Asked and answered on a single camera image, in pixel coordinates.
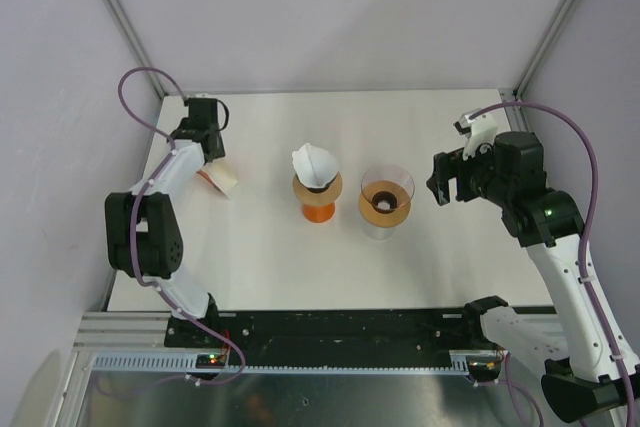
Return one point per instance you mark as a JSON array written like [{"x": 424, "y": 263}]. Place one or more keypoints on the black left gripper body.
[{"x": 220, "y": 151}]

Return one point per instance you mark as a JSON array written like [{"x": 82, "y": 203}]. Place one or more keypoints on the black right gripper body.
[{"x": 475, "y": 177}]

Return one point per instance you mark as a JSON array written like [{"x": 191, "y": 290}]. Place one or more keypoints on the white paper coffee filter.
[{"x": 309, "y": 158}]

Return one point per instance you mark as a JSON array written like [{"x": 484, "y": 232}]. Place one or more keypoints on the pink glass dripper cone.
[{"x": 387, "y": 188}]

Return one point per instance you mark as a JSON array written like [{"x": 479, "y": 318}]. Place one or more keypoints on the orange glass flask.
[{"x": 318, "y": 214}]

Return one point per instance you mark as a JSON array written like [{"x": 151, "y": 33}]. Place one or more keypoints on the blue glass dripper cone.
[{"x": 314, "y": 184}]

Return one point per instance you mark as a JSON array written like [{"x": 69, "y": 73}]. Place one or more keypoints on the clear glass carafe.
[{"x": 378, "y": 233}]

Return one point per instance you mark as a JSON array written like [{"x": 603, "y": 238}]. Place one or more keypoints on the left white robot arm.
[{"x": 143, "y": 235}]

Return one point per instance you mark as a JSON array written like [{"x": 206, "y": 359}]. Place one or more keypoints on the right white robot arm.
[{"x": 586, "y": 372}]

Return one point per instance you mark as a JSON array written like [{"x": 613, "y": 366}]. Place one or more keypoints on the orange coffee filter box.
[{"x": 220, "y": 175}]

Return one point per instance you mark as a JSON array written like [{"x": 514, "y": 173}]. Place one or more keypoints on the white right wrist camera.
[{"x": 478, "y": 129}]

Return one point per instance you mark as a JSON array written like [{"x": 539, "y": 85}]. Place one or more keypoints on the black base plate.
[{"x": 369, "y": 339}]

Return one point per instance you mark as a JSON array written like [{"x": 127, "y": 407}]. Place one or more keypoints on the aluminium frame rail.
[{"x": 121, "y": 331}]

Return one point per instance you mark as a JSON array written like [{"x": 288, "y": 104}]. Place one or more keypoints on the white slotted cable duct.
[{"x": 159, "y": 362}]

